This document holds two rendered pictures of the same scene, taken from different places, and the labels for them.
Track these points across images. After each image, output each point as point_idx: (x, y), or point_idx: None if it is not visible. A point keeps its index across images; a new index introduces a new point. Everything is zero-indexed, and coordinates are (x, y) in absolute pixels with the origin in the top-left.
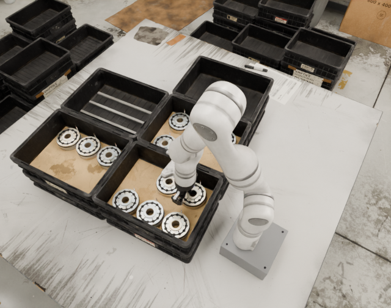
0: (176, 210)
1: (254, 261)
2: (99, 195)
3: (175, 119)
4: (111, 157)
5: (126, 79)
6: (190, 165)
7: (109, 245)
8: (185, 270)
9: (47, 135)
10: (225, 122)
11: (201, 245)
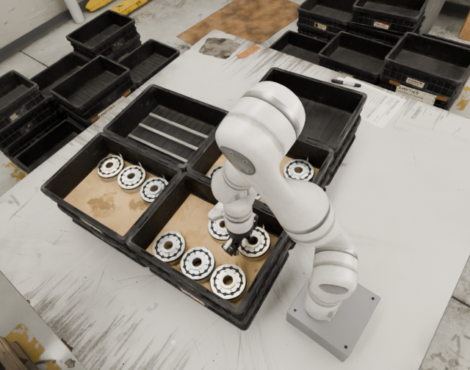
0: (231, 261)
1: (331, 336)
2: (136, 238)
3: None
4: (156, 191)
5: (181, 97)
6: (243, 205)
7: (150, 299)
8: (241, 339)
9: (87, 164)
10: (266, 145)
11: (263, 307)
